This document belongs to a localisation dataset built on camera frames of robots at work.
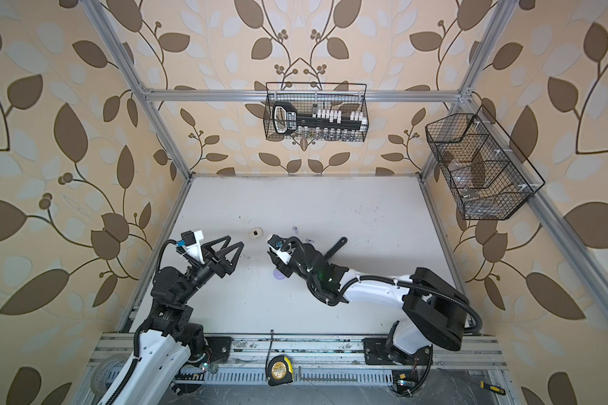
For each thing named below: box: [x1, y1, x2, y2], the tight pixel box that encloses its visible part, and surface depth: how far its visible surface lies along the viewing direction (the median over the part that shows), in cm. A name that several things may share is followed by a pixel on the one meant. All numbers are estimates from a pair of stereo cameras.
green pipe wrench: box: [324, 236, 348, 260], surface depth 100 cm
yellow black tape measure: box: [266, 354, 294, 387], surface depth 70 cm
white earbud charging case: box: [248, 226, 264, 239], surface depth 101 cm
